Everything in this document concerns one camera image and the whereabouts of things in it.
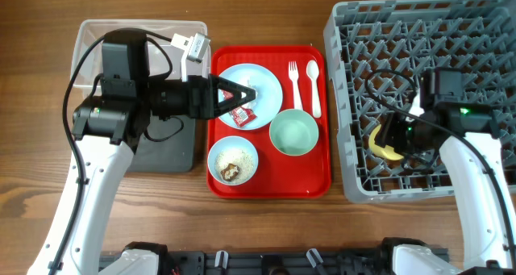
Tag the white plastic spoon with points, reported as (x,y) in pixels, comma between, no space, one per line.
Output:
(312,72)

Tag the light blue small bowl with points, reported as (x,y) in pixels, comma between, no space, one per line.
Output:
(230,142)

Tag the light blue plate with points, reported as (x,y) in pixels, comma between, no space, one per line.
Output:
(270,96)

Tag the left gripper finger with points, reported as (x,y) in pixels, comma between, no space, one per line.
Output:
(226,105)
(234,88)

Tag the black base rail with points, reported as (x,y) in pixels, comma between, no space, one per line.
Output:
(350,261)

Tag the brown food scrap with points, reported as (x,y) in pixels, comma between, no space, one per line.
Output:
(230,173)

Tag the black plastic tray bin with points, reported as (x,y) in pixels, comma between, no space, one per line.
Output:
(174,155)

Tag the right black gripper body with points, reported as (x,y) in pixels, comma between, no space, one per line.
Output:
(394,132)

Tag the mint green bowl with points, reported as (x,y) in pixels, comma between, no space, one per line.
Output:
(294,132)

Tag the red ketchup packet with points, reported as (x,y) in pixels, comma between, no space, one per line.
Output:
(240,116)

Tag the grey dishwasher rack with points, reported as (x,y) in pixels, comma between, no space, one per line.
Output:
(405,38)

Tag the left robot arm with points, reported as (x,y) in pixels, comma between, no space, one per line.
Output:
(104,133)

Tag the white rice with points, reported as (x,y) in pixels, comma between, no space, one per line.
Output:
(236,156)

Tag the yellow plastic cup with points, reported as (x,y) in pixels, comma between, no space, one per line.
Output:
(386,152)

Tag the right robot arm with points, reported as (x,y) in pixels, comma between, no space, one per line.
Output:
(467,138)

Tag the white plastic fork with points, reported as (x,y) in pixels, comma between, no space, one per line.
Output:
(294,76)

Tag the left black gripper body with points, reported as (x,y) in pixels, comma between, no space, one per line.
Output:
(172,96)

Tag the white napkin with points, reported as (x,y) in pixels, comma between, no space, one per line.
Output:
(254,87)

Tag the red serving tray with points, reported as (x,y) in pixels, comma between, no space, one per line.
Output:
(278,176)

